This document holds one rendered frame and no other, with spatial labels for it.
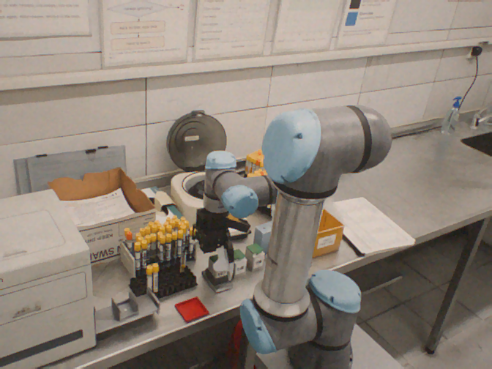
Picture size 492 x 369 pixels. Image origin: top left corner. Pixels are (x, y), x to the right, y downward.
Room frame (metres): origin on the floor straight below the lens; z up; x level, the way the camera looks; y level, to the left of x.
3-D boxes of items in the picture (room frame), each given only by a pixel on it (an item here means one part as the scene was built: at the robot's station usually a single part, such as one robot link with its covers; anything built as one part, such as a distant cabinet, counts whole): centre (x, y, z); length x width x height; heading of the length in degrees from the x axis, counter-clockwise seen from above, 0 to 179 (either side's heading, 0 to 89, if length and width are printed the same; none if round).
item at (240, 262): (1.18, 0.00, 0.91); 0.05 x 0.04 x 0.07; 37
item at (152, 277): (1.09, 0.20, 0.93); 0.17 x 0.09 x 0.11; 127
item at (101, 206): (1.30, 0.44, 0.95); 0.29 x 0.25 x 0.15; 37
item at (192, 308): (1.01, 0.11, 0.88); 0.07 x 0.07 x 0.01; 37
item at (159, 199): (1.39, 0.28, 0.92); 0.24 x 0.12 x 0.10; 37
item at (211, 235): (1.12, 0.08, 1.08); 0.09 x 0.08 x 0.12; 126
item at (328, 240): (1.38, -0.24, 0.92); 0.13 x 0.13 x 0.10; 34
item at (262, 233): (1.31, -0.09, 0.92); 0.10 x 0.07 x 0.10; 129
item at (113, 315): (0.92, 0.28, 0.92); 0.21 x 0.07 x 0.05; 127
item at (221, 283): (1.13, 0.05, 0.89); 0.09 x 0.05 x 0.04; 36
